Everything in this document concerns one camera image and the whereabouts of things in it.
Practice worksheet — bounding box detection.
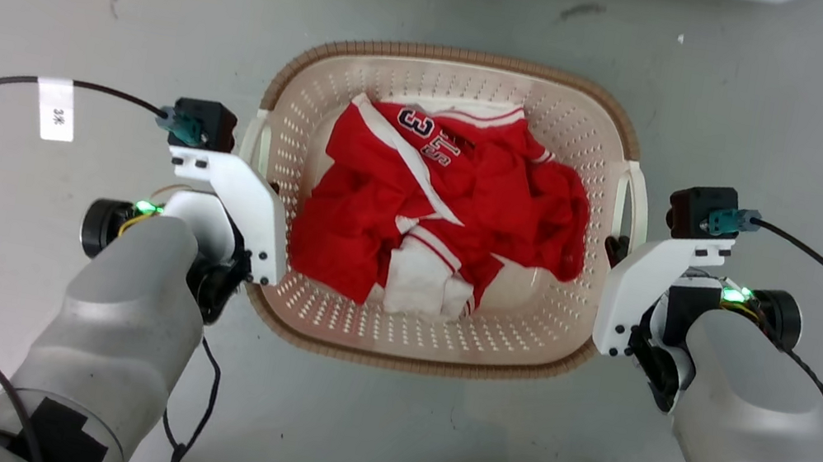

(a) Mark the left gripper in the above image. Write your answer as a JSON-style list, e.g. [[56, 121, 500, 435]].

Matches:
[[145, 186, 263, 331]]

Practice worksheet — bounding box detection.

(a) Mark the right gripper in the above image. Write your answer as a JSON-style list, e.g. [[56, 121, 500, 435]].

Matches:
[[579, 232, 733, 421]]

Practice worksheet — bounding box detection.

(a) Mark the beige perforated plastic laundry basket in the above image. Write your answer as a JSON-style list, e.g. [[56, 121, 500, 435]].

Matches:
[[208, 16, 673, 408]]

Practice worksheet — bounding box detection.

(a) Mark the red basketball jersey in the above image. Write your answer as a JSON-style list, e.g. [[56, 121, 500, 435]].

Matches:
[[280, 75, 608, 342]]

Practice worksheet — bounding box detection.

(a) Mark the white garment with red stripes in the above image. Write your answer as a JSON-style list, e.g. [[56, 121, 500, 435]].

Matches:
[[379, 214, 489, 328]]

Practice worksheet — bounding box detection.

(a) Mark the left white camera mount bracket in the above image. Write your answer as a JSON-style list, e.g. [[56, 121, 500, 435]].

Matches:
[[148, 143, 304, 290]]

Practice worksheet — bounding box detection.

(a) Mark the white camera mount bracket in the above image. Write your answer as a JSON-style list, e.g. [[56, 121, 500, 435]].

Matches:
[[588, 219, 737, 375], [148, 143, 304, 290]]

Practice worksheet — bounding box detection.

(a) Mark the right white camera mount bracket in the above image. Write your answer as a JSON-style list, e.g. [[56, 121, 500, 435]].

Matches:
[[588, 219, 737, 375]]

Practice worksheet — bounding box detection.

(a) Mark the white cable tag printed 3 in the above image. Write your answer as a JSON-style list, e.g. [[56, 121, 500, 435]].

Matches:
[[27, 74, 84, 146]]

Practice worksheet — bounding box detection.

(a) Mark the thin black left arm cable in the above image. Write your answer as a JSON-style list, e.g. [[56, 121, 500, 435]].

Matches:
[[154, 330, 228, 462]]

